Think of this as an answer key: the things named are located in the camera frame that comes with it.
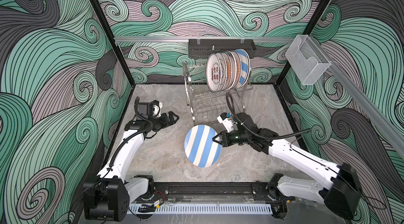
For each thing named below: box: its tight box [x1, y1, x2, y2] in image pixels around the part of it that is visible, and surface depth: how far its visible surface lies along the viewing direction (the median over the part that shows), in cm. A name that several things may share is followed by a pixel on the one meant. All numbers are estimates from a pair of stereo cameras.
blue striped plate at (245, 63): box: [234, 48, 250, 88], surface depth 74 cm
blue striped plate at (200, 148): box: [184, 124, 222, 168], surface depth 76 cm
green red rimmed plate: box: [227, 50, 238, 90], surface depth 71 cm
